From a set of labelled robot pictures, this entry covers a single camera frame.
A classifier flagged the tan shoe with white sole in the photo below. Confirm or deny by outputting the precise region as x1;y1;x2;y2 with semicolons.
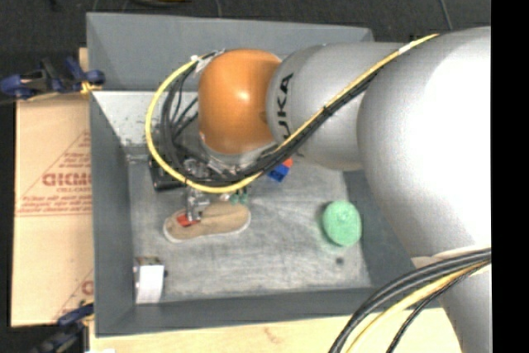
162;202;252;244

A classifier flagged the brown cardboard board, red print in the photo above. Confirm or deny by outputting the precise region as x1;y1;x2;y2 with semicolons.
10;47;97;327

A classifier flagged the white box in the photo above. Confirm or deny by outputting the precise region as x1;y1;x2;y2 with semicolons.
132;255;167;305

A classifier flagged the green round sponge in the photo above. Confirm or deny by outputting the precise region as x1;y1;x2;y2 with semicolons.
320;199;364;248

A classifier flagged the blue and red block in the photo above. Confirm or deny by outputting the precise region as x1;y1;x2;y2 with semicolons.
266;158;295;184

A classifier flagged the grey metal bin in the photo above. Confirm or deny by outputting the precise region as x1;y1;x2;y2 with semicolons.
85;12;419;336

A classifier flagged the black box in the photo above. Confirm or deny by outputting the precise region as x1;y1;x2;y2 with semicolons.
147;155;188;192

